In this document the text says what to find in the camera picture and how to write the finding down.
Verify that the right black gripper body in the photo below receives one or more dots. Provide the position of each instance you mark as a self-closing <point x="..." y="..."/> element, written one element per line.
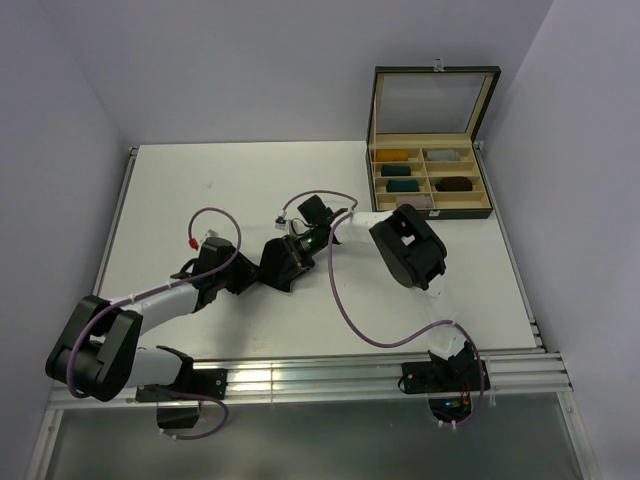
<point x="307" y="247"/>

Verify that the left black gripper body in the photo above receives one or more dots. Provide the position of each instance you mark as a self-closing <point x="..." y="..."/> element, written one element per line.
<point x="236" y="276"/>

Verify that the black sock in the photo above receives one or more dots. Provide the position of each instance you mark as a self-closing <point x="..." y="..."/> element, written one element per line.
<point x="278" y="266"/>

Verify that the brown striped sock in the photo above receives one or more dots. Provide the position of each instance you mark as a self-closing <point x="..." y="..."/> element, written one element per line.
<point x="453" y="184"/>

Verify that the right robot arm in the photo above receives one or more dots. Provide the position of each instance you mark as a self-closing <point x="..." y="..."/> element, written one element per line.
<point x="412" y="252"/>

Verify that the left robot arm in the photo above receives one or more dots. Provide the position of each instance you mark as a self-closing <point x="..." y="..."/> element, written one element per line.
<point x="98" y="352"/>

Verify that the teal rolled sock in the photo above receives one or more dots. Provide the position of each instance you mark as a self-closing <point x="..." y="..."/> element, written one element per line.
<point x="400" y="186"/>

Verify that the dark rolled sock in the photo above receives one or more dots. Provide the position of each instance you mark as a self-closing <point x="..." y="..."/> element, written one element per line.
<point x="389" y="170"/>

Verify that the orange rolled sock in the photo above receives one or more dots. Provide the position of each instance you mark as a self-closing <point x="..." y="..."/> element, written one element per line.
<point x="391" y="156"/>

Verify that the pink-grey rolled sock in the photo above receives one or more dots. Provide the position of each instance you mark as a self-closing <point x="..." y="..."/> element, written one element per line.
<point x="419" y="202"/>

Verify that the black compartment storage box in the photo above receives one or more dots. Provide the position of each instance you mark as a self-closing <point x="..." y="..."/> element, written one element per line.
<point x="421" y="139"/>

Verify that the light grey rolled sock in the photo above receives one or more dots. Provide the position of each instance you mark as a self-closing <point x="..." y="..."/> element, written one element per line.
<point x="444" y="155"/>

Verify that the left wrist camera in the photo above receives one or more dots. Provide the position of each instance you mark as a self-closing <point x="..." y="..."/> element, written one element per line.
<point x="196" y="242"/>

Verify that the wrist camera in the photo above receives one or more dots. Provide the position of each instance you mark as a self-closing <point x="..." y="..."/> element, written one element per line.
<point x="282" y="223"/>
<point x="196" y="242"/>

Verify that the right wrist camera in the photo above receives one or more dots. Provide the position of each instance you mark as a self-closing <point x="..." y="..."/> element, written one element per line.
<point x="282" y="223"/>

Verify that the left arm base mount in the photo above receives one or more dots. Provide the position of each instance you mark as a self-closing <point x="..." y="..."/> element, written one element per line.
<point x="201" y="385"/>

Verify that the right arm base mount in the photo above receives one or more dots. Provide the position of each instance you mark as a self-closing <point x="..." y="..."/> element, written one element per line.
<point x="457" y="385"/>

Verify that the aluminium frame rail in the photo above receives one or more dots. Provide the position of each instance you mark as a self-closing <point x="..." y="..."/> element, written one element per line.
<point x="531" y="420"/>

